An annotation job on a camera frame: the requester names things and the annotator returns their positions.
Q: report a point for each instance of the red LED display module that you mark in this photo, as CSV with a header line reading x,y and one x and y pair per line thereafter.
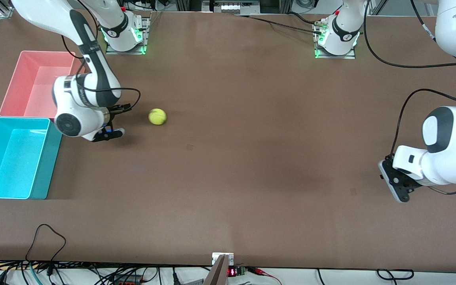
x,y
232,272

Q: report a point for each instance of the aluminium frame profile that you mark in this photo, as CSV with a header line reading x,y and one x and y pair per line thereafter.
x,y
2,10

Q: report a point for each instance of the pink plastic bin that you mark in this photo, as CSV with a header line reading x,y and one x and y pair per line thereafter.
x,y
26,79

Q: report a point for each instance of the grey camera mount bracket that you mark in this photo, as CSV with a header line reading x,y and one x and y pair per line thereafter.
x,y
220,273

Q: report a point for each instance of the yellow-green Roland Garros tennis ball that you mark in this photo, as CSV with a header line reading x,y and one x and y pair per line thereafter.
x,y
157,116

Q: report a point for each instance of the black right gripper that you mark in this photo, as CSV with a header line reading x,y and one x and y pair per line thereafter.
x,y
113,108

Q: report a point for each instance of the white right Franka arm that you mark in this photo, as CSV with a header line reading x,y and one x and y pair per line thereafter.
x,y
93,59

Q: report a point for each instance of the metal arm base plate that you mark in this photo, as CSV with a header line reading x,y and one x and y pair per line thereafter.
x,y
335,56
125,52

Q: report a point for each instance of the blue plastic bin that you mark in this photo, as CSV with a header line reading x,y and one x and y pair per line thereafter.
x,y
14,166

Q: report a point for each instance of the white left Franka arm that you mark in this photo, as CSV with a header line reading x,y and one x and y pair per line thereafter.
x,y
449,150

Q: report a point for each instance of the grey power strip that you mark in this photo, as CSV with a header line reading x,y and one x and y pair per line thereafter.
x,y
232,7

